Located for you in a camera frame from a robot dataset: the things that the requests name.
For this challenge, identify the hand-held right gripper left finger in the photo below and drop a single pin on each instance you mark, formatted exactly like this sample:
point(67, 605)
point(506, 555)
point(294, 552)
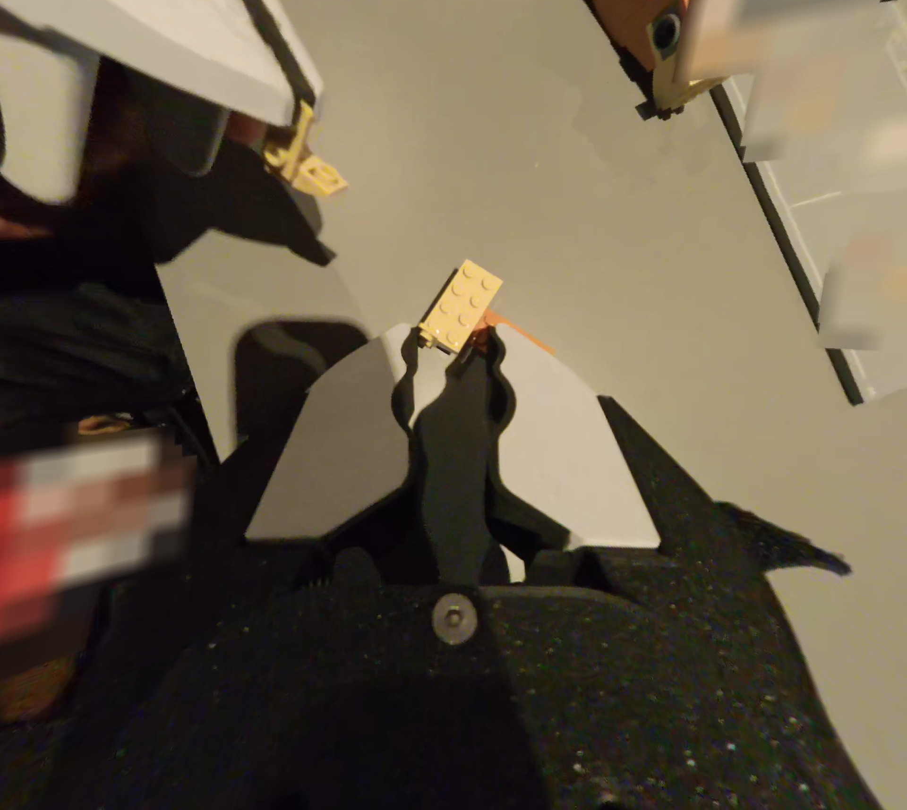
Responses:
point(333, 463)

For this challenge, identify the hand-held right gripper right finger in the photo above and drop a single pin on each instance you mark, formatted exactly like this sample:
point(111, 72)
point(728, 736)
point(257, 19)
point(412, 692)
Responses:
point(574, 463)

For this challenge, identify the small yellow brick assembly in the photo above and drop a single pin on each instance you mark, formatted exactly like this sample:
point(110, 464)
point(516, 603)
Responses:
point(301, 158)

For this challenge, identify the long orange toy brick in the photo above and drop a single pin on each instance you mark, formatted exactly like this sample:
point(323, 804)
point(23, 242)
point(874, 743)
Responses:
point(517, 333)

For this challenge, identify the yellow toy brick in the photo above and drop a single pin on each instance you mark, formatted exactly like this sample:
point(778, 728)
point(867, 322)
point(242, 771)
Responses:
point(462, 306)

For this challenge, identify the grey desk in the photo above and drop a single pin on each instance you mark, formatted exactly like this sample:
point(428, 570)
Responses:
point(567, 215)

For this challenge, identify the person's left hand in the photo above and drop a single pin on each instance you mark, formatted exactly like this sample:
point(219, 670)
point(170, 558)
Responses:
point(121, 151)

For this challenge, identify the grey instruction booklet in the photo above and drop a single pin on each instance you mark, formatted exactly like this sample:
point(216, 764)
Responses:
point(836, 187)

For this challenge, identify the tan studded toy brick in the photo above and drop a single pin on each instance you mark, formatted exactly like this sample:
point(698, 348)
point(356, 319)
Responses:
point(680, 80)

